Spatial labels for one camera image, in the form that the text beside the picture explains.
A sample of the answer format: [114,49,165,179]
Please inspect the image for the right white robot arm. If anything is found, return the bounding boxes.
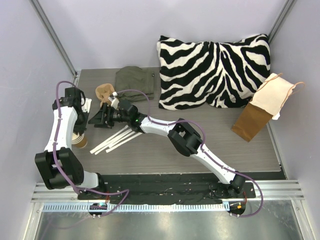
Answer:
[88,100,246,198]

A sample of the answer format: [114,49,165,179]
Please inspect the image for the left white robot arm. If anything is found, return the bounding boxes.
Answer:
[34,87,107,200]

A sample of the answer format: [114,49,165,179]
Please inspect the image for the stacked brown paper cups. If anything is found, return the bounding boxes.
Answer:
[71,133,88,149]

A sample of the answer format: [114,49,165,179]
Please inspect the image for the white paper straw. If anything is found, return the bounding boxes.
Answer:
[107,131,136,148]
[89,125,128,154]
[105,132,142,153]
[94,129,134,155]

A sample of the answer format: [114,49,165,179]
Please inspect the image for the brown cardboard cup carrier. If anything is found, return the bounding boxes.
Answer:
[95,83,115,107]

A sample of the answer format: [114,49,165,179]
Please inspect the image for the olive green folded cloth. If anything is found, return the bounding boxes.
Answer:
[115,66,155,102]

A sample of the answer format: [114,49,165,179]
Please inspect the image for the zebra print pillow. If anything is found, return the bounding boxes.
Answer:
[156,34,271,111]

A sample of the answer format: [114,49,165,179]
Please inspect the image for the brown paper bag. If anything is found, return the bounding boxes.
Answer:
[231,100,272,143]

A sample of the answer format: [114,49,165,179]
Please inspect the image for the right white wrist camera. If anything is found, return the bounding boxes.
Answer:
[108,91,120,110]

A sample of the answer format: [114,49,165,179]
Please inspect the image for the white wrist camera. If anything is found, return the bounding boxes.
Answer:
[81,98,92,113]
[108,91,120,110]

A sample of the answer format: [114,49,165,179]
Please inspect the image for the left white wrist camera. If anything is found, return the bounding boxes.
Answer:
[81,98,92,113]

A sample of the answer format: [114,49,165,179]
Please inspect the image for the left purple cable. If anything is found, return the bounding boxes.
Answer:
[55,80,131,230]

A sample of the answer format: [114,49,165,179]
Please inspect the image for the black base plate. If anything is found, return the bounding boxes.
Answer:
[77,171,257,206]

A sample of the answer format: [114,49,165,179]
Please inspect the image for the cream cloth drawstring bag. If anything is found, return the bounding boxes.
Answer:
[249,73,306,120]

